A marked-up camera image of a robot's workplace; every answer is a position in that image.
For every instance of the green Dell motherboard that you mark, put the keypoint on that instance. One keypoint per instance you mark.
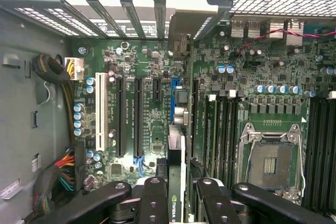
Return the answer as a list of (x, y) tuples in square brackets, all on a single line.
[(155, 58)]

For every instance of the short black expansion slot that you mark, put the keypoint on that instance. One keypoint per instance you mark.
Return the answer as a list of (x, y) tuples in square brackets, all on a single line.
[(157, 90)]

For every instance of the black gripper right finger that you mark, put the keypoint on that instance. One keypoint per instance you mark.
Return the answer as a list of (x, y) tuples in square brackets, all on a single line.
[(218, 205)]

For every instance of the long black expansion slot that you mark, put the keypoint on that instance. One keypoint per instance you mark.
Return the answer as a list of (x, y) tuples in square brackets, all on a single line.
[(195, 116), (120, 116), (138, 116)]

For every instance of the blue expansion slot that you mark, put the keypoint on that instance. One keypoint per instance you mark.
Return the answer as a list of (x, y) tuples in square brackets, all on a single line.
[(173, 98)]

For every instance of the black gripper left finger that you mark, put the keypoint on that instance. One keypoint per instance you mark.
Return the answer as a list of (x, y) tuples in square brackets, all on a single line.
[(153, 203)]

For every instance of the open Dell PC case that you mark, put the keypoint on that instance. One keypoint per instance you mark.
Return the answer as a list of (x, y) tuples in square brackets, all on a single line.
[(26, 103)]

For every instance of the metal CPU socket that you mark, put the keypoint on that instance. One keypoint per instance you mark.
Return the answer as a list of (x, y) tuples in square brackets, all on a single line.
[(270, 163)]

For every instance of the white expansion slot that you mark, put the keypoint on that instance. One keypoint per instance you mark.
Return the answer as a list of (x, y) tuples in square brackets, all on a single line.
[(101, 111)]

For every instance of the installed RAM stick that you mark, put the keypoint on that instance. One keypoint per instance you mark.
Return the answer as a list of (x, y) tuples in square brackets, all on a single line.
[(212, 134)]

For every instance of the metal socket locking lever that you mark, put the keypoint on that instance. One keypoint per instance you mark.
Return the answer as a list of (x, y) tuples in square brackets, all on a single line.
[(302, 166)]

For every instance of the black expansion slot cover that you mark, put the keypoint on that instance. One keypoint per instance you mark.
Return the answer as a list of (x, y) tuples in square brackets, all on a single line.
[(160, 16), (134, 19), (105, 16)]

